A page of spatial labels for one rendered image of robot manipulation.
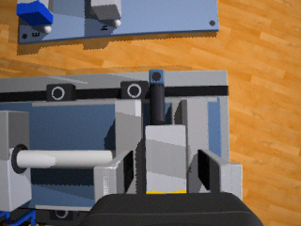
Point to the grey metal block with yellow end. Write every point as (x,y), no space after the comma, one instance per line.
(165,158)

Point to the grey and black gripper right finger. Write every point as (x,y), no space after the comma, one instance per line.
(218,175)

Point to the grey metal blank with green end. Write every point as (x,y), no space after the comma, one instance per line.
(107,9)

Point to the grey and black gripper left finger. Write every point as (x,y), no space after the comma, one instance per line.
(114,177)

